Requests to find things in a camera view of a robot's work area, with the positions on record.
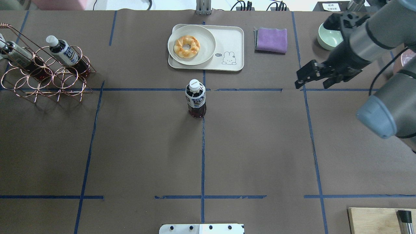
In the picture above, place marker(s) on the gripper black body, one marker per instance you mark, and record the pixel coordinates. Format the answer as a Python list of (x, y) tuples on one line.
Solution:
[(342, 63)]

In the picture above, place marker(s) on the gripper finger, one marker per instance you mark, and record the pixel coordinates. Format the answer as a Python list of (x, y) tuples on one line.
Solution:
[(309, 72), (331, 81)]

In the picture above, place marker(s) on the tea bottle dark liquid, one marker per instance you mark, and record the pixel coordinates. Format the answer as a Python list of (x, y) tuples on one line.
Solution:
[(196, 98)]

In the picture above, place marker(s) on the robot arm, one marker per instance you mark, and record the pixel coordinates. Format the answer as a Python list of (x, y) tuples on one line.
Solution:
[(391, 110)]

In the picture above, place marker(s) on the beige serving tray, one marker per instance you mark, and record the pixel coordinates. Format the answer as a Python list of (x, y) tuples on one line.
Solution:
[(222, 48)]

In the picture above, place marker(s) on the front tea bottle in rack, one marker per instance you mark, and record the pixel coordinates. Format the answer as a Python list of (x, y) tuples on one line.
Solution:
[(68, 57)]

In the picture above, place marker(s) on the tea bottle in rack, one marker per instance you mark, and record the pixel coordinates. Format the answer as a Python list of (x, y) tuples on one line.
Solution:
[(19, 57), (68, 57)]

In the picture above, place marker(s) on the rear tea bottle in rack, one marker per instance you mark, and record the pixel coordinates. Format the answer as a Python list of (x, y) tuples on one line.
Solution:
[(19, 57)]

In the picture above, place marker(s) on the green ceramic bowl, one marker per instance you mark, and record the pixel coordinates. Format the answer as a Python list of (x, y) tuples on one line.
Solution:
[(329, 39)]

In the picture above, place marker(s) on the purple folded cloth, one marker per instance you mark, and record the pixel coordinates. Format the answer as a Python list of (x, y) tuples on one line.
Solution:
[(270, 40)]

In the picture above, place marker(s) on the small metal cup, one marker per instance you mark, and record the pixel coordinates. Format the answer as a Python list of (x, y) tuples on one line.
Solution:
[(355, 5)]

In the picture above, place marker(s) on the pink bowl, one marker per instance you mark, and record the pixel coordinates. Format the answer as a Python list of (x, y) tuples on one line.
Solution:
[(404, 58)]

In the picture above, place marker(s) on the black power strip plugs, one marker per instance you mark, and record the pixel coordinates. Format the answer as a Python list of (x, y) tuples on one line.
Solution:
[(260, 5)]

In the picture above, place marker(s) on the beige round plate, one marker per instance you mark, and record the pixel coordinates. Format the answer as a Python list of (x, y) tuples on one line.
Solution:
[(203, 35)]

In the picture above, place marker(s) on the glazed twisted donut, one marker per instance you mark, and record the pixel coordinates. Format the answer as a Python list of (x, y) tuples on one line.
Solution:
[(187, 47)]

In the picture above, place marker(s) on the wooden cutting board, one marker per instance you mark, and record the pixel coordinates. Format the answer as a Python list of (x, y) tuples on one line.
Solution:
[(376, 220)]

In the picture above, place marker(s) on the pink storage bin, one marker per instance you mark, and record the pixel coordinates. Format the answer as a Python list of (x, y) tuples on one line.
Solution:
[(61, 4)]

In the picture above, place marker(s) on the aluminium frame post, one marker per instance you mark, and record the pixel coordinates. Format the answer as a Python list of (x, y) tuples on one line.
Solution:
[(203, 7)]

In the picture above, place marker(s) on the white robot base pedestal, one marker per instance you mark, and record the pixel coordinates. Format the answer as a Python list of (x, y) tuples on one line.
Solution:
[(232, 228)]

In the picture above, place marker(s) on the copper wire bottle rack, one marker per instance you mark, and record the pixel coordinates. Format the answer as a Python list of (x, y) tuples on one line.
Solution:
[(60, 81)]

